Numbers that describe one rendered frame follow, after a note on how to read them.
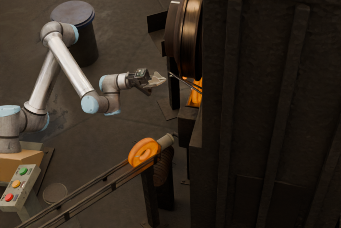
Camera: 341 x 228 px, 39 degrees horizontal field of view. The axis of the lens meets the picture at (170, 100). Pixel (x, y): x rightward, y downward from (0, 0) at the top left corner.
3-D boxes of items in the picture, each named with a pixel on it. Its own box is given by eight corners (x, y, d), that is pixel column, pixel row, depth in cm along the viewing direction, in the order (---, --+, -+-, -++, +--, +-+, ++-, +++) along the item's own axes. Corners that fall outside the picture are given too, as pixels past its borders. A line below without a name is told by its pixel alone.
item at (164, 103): (180, 88, 353) (177, 7, 300) (194, 112, 336) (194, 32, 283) (154, 96, 348) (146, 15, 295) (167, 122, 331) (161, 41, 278)
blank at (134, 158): (149, 166, 235) (145, 162, 237) (163, 140, 229) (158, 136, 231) (127, 170, 223) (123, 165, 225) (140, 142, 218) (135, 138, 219)
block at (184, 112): (201, 138, 250) (202, 108, 232) (198, 151, 244) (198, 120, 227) (181, 135, 252) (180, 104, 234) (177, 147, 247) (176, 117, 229)
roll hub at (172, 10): (189, 32, 243) (188, -15, 223) (175, 70, 225) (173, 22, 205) (177, 30, 245) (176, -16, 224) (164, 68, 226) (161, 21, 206)
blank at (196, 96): (204, 67, 251) (198, 66, 252) (198, 84, 239) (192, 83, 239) (203, 92, 260) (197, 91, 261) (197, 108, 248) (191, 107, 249)
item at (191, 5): (211, 37, 255) (214, -43, 220) (193, 101, 224) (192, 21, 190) (200, 35, 256) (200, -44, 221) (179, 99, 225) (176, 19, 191)
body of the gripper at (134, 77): (143, 77, 249) (123, 79, 254) (149, 89, 254) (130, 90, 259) (147, 67, 254) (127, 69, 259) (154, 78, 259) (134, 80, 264)
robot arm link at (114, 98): (97, 116, 261) (96, 93, 261) (112, 115, 270) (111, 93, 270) (110, 115, 255) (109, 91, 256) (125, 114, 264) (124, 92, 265)
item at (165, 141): (174, 145, 238) (174, 137, 234) (160, 155, 234) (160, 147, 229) (166, 138, 241) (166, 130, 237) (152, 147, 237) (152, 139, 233)
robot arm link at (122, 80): (122, 93, 261) (128, 80, 268) (130, 93, 259) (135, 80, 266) (115, 82, 256) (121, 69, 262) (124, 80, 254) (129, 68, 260)
